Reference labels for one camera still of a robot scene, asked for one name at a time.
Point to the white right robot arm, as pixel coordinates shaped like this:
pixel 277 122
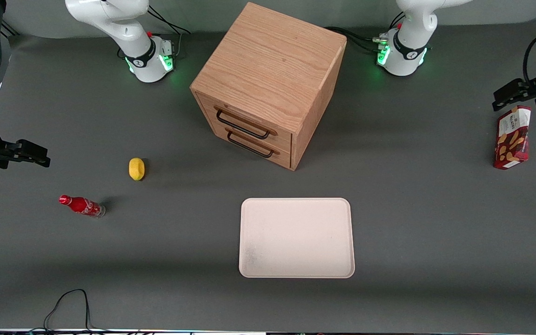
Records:
pixel 128 32

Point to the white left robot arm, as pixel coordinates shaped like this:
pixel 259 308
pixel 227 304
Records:
pixel 410 42

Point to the red cookie box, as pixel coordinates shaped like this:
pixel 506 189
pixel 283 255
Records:
pixel 512 139

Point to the white rectangular tray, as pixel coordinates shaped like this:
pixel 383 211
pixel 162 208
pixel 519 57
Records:
pixel 296 237

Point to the red cola bottle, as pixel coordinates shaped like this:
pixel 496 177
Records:
pixel 82 205

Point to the yellow toy lemon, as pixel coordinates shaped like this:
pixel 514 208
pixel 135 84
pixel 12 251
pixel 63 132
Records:
pixel 136 168

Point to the wooden drawer front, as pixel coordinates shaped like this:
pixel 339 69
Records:
pixel 249 116
pixel 277 156

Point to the wooden drawer cabinet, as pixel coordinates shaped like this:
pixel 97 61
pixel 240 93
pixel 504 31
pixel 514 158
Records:
pixel 272 60

